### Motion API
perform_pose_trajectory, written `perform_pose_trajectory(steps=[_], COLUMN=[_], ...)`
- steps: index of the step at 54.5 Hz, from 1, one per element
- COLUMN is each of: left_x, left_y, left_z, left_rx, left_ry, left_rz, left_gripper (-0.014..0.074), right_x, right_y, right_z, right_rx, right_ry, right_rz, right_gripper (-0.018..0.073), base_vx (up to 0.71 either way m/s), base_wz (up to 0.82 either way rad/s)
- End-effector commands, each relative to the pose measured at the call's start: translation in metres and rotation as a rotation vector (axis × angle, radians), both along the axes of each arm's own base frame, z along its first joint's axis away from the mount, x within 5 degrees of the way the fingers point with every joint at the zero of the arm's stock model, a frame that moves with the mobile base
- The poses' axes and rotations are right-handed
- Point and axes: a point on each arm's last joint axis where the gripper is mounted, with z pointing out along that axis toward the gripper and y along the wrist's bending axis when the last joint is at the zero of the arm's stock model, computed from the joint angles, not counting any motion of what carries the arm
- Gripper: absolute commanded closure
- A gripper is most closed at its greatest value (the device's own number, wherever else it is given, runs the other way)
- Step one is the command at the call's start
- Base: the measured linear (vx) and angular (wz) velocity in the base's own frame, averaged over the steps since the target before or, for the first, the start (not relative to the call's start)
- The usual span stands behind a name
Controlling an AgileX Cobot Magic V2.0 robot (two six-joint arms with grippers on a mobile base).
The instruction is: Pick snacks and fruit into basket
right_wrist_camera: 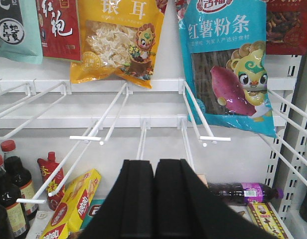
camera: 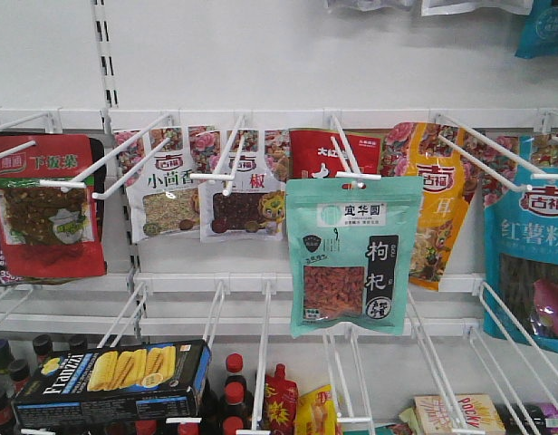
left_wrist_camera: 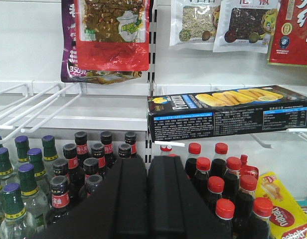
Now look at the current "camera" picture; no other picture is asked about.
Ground blue sweet potato noodle pouch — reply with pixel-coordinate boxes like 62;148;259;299
482;150;558;353

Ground red pickled vegetable pouch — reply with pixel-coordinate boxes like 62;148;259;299
0;134;106;280

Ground white fennel seed pouch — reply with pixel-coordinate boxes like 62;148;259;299
118;127;200;243

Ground black Franzzi cookie box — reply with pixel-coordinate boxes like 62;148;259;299
13;339;211;429

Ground teal goji berry pouch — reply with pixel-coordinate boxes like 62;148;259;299
286;176;423;337

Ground slotted white shelf upright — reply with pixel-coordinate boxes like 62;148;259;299
91;1;138;273

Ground red cap soy sauce bottle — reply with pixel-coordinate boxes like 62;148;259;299
225;353;254;409
218;382;253;429
221;416;245;435

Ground yellow Nabati wafer box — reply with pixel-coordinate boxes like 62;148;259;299
294;384;341;435

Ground teal pouch upper right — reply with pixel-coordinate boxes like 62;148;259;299
515;0;558;59

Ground white Sichuan pepper pouch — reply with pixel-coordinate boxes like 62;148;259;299
188;126;290;243

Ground red Da Hong Pao pouch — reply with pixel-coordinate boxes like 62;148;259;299
289;129;385;179

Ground Pocky snack box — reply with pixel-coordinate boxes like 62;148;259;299
413;393;506;435

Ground yellow white fungus pouch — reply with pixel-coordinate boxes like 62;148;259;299
380;121;477;290

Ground red spouted sauce pouch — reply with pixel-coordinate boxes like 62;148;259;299
263;363;299;435

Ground white peg hook with tag bar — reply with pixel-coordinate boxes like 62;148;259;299
39;112;175;200
329;114;381;189
190;113;245;197

